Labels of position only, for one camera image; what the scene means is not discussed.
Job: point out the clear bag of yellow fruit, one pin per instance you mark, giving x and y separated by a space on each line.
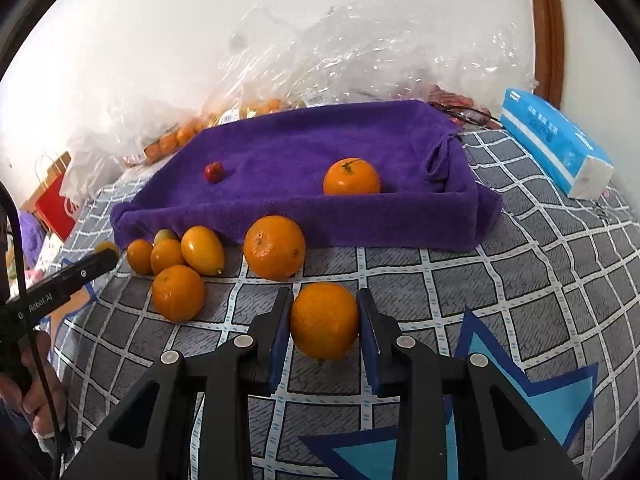
260 107

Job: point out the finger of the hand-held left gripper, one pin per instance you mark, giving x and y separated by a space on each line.
82 272

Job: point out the red paper bag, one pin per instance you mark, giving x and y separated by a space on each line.
52 210

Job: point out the purple cloth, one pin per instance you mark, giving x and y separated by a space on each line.
27 232

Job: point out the red packet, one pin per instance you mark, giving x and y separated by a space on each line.
450 100

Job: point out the clear bag of oranges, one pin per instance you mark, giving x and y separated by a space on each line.
170 140

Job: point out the large clear plastic bag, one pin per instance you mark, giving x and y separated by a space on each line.
350 55

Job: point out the small oval orange tangerine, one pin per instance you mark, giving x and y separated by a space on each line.
202 250

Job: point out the blue tissue pack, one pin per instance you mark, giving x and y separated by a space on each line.
550 145

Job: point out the purple towel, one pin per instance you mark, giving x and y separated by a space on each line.
300 160

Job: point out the white plastic bag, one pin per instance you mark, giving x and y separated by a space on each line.
85 170

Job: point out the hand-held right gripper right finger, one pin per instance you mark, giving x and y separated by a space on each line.
369 342

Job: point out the brown wooden door frame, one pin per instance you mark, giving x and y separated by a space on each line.
547 25

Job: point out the grey checked blanket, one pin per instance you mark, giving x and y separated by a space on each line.
500 285

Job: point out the red cherry tomato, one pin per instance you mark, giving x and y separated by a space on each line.
214 172

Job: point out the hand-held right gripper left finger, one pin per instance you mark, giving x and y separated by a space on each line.
280 342

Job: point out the large orange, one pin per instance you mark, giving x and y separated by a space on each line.
325 320
350 180
275 247

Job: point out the medium orange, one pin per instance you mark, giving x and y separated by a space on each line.
177 293

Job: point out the person's left hand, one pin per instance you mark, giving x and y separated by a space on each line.
35 405

